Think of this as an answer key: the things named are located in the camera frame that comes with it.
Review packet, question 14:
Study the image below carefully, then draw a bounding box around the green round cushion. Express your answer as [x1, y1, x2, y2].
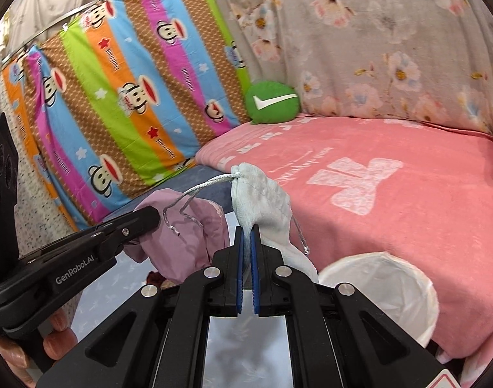
[245, 81, 301, 124]

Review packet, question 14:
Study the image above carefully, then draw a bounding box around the white-lined waste bin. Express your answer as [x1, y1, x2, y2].
[318, 252, 440, 349]

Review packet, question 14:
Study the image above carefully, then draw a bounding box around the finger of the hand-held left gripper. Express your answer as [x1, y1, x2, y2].
[79, 205, 163, 266]

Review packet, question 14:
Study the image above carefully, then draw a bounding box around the grey drawstring pouch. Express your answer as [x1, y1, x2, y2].
[163, 162, 320, 286]

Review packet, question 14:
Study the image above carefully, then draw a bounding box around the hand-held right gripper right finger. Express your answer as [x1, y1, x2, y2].
[250, 226, 462, 388]

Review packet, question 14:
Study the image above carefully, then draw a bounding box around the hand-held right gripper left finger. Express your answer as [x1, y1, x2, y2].
[34, 226, 245, 388]

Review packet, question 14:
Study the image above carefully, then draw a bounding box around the striped monkey print sheet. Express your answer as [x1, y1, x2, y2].
[0, 0, 253, 232]

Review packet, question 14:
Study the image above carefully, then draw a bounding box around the mauve cloth pouch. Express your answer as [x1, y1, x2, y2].
[123, 189, 231, 286]

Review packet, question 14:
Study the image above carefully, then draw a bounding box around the pink blanket with white bow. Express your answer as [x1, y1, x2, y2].
[195, 115, 493, 388]

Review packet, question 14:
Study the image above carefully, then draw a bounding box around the grey floral cloth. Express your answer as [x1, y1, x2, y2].
[222, 0, 493, 135]

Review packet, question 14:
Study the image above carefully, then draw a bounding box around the person's left hand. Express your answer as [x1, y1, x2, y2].
[0, 309, 78, 388]

